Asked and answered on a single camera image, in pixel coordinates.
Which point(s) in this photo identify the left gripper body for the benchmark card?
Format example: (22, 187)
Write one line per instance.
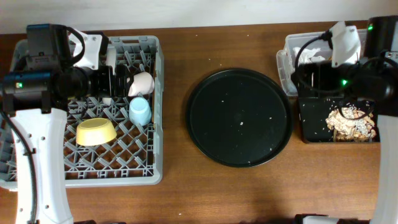
(109, 81)

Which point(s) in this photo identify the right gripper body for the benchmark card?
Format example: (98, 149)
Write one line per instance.
(326, 76)

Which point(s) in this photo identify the pink cup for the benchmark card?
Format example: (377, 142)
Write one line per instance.
(142, 83)

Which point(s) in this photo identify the blue cup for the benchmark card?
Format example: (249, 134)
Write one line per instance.
(139, 111)

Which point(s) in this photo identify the yellow bowl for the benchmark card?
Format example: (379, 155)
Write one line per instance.
(95, 131)

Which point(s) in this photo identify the food scraps pile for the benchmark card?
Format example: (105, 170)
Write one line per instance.
(349, 127)

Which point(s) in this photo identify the white napkin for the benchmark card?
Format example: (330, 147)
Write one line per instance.
(312, 56)

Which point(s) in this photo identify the grey plate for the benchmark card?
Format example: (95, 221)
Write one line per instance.
(111, 63)

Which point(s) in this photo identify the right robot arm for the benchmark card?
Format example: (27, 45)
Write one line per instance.
(366, 72)

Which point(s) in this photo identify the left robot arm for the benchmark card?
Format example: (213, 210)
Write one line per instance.
(61, 64)

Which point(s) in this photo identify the black rectangular tray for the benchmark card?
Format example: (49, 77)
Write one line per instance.
(313, 112)

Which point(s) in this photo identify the clear plastic bin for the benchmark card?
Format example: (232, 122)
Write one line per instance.
(286, 57)

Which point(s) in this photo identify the round black tray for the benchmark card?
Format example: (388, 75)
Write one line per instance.
(239, 118)

